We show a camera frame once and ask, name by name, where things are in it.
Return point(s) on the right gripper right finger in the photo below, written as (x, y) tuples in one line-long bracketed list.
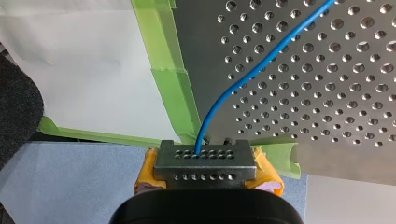
[(266, 178)]

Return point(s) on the black panel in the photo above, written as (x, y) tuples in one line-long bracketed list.
[(17, 109)]

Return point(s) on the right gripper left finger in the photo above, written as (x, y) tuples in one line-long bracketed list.
[(146, 176)]

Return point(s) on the grey board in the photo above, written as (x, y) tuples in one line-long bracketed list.
[(68, 183)]

